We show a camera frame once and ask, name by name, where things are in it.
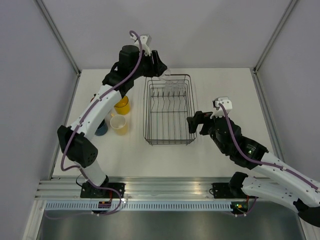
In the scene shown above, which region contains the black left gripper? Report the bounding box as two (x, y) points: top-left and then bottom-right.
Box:
(131, 50), (168, 80)

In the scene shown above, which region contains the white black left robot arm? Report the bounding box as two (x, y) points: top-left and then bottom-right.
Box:
(57, 45), (168, 198)

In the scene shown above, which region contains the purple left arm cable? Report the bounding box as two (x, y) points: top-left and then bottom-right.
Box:
(61, 30), (145, 173)

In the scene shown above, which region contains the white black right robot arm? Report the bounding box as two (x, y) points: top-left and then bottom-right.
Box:
(186, 111), (320, 227)

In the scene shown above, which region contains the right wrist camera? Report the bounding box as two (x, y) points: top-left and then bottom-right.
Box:
(210, 96), (233, 119)

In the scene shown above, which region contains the pale yellow mug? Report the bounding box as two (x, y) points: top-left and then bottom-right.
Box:
(110, 113), (128, 136)

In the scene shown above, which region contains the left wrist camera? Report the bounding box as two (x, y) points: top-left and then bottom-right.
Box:
(130, 34), (152, 56)

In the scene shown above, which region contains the black wire dish rack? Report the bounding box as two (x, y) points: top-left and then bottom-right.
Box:
(143, 74), (197, 146)

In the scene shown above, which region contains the yellow mug black handle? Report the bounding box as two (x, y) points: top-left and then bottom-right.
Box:
(114, 96), (131, 115)

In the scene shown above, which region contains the blue mug black handle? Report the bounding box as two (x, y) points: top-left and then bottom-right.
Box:
(94, 120), (108, 137)

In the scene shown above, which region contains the aluminium frame post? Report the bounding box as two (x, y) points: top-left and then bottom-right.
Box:
(251, 0), (300, 75)
(34, 0), (82, 77)

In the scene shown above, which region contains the aluminium mounting rail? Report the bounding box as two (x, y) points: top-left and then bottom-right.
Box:
(35, 176), (230, 201)

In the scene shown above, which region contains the left aluminium frame post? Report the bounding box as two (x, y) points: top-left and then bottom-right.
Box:
(34, 0), (82, 77)

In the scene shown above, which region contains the white slotted cable duct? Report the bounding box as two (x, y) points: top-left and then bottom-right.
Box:
(45, 200), (232, 212)

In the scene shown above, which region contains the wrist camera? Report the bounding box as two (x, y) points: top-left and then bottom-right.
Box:
(130, 34), (152, 56)
(210, 96), (233, 119)

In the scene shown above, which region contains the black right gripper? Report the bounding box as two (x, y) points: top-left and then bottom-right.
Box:
(186, 109), (228, 154)

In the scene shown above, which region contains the right aluminium frame post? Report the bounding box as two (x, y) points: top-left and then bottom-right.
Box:
(251, 0), (300, 75)

